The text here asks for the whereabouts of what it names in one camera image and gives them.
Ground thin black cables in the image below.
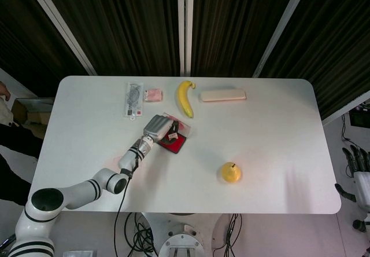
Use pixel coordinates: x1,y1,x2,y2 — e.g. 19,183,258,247
212,213,243,257

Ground black floor cable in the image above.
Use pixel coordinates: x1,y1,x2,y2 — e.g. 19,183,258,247
341,113,352,142

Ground white frame post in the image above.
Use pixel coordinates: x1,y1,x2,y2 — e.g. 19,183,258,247
176,0,195,77
251,0,313,79
321,94,370,127
23,0,98,76

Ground person in dark clothes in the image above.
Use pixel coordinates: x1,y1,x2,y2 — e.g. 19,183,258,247
0,80,45,208

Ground yellow banana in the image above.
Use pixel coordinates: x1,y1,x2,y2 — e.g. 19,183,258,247
175,80,197,119

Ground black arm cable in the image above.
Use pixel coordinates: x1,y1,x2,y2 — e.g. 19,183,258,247
113,175,130,257

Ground red ink pad with lid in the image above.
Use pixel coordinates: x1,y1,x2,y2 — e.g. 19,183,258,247
157,112,192,155

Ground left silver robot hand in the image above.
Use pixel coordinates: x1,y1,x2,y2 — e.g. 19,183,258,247
143,114,182,146

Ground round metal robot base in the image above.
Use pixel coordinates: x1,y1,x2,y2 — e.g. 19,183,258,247
158,222,207,257

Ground yellow pear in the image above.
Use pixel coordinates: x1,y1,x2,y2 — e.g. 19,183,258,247
221,161,243,185

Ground clear blister pack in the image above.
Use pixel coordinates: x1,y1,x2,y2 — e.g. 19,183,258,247
124,82,145,122

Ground black curtain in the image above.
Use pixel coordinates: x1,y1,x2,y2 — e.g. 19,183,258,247
37,0,182,77
259,0,370,121
191,0,302,78
0,0,89,98

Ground pink small packet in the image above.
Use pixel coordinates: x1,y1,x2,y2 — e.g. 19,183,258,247
143,88,165,103

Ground dark monitor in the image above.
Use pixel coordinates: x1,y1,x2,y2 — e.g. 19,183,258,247
349,109,370,128

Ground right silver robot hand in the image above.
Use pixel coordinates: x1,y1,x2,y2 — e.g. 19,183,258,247
334,144,370,210

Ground grey metal box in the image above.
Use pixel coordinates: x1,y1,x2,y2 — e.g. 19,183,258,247
62,250,96,257

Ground brown cardboard box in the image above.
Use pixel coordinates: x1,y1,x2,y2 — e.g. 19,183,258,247
11,97,54,133

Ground black cable bundle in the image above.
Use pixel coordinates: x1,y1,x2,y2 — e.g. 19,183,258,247
124,212,158,257

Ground beige rectangular case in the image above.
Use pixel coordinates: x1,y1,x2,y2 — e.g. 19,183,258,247
200,89,247,104

